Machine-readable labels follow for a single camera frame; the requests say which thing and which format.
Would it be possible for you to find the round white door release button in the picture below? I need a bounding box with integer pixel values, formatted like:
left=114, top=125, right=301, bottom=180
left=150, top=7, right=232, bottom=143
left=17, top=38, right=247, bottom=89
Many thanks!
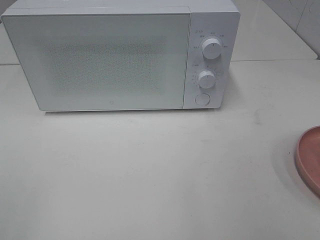
left=194, top=93, right=211, bottom=106

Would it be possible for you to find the pink round plate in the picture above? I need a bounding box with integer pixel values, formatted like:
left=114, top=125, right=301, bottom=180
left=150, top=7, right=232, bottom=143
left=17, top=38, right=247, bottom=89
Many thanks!
left=295, top=126, right=320, bottom=197

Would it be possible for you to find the lower white microwave knob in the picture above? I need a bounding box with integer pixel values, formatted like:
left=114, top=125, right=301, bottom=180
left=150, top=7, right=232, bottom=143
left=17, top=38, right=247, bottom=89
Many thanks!
left=197, top=70, right=217, bottom=89

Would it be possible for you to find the white microwave knob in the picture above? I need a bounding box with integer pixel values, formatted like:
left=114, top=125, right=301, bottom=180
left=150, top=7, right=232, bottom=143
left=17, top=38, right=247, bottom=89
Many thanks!
left=201, top=36, right=223, bottom=60
left=197, top=70, right=217, bottom=89

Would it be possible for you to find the upper white microwave knob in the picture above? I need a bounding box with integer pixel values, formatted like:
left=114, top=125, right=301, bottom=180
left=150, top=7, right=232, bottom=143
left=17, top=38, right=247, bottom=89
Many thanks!
left=201, top=36, right=223, bottom=60

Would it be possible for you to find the white microwave oven body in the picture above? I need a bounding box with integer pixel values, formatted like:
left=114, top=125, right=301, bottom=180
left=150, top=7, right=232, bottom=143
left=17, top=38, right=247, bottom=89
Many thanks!
left=1, top=0, right=241, bottom=111

